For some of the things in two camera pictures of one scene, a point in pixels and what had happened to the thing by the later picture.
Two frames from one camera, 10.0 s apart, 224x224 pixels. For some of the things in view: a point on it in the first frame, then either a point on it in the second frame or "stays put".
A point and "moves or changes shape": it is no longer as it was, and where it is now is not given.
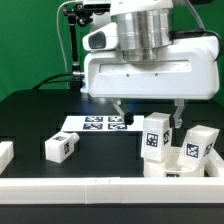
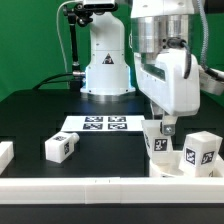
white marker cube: (156, 137) moves or changes shape
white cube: (199, 140) moves or changes shape
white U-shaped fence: (208, 190) stays put
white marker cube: (60, 147) stays put
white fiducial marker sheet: (101, 123) stays put
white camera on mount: (97, 6) stays put
